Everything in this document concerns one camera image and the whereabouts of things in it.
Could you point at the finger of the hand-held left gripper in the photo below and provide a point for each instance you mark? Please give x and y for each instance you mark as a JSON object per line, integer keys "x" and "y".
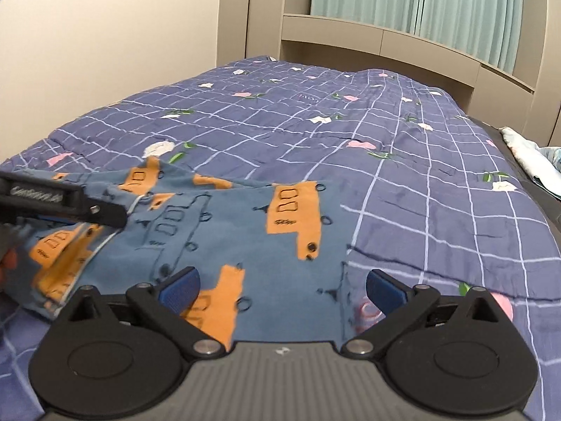
{"x": 107, "y": 215}
{"x": 50, "y": 220}

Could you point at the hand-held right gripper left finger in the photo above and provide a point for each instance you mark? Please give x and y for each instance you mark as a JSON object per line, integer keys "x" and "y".
{"x": 180, "y": 291}

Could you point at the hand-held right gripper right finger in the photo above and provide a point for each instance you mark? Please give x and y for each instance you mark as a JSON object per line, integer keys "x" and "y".
{"x": 386, "y": 291}

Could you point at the blue pants with orange print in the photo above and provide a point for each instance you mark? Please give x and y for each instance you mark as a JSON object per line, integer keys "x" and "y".
{"x": 245, "y": 228}

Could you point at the person's left hand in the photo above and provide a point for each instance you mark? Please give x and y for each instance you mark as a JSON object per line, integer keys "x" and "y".
{"x": 8, "y": 267}

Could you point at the purple checked floral quilt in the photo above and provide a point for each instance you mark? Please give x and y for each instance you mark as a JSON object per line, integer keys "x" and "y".
{"x": 350, "y": 118}

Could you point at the light blue blanket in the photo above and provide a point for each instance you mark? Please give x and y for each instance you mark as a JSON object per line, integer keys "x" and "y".
{"x": 534, "y": 158}

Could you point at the beige window shelf unit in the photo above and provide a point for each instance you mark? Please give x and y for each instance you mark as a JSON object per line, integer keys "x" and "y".
{"x": 372, "y": 44}

